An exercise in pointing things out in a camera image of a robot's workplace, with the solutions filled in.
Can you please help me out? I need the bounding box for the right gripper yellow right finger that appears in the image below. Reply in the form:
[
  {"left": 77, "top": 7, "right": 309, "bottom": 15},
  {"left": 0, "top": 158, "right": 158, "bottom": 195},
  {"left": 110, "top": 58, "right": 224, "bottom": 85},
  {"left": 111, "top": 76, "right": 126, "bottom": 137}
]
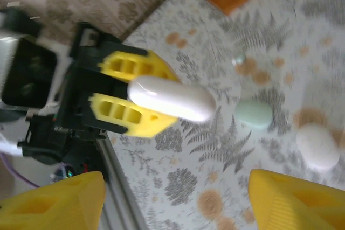
[{"left": 248, "top": 169, "right": 345, "bottom": 230}]

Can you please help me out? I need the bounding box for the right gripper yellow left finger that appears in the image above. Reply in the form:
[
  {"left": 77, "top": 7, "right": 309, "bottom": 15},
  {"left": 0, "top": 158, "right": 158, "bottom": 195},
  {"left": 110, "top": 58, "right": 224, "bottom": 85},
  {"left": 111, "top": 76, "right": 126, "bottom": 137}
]
[{"left": 0, "top": 171, "right": 106, "bottom": 230}]

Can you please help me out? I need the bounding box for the white pill-shaped charging case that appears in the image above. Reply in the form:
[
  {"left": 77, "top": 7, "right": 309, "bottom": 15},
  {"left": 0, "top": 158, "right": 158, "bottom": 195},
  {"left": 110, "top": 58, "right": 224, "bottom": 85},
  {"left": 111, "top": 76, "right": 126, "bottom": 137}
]
[{"left": 126, "top": 75, "right": 216, "bottom": 125}]

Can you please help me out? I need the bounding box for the white oval case with display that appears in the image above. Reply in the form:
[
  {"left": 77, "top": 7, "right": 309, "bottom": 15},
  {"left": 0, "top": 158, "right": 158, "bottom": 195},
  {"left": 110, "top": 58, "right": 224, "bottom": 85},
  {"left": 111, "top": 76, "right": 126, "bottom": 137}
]
[{"left": 295, "top": 123, "right": 341, "bottom": 172}]

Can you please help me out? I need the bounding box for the mint green charging case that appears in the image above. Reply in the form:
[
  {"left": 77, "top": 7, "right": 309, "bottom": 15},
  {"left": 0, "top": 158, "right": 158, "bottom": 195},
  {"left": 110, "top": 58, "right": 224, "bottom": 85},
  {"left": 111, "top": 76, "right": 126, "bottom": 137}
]
[{"left": 233, "top": 99, "right": 273, "bottom": 129}]

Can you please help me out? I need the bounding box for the floral table cover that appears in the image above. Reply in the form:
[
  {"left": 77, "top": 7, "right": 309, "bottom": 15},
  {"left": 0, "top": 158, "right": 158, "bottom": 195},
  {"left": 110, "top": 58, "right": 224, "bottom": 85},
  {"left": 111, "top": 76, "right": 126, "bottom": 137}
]
[{"left": 106, "top": 0, "right": 345, "bottom": 230}]

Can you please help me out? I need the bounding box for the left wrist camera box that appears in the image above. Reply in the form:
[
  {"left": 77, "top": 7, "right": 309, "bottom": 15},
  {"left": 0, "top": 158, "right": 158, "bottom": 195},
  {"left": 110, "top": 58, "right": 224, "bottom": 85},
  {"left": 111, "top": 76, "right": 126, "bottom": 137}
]
[{"left": 0, "top": 8, "right": 73, "bottom": 112}]

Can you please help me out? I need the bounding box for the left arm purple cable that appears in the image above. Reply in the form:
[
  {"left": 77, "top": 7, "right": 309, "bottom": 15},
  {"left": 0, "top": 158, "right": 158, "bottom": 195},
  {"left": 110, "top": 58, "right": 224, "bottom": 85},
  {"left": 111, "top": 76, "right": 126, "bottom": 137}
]
[{"left": 0, "top": 151, "right": 41, "bottom": 189}]

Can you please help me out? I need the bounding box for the aluminium mounting rail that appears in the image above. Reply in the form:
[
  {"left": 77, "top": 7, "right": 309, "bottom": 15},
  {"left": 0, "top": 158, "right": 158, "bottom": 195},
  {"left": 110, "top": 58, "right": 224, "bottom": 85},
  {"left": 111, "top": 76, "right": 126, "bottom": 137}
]
[{"left": 95, "top": 130, "right": 148, "bottom": 230}]

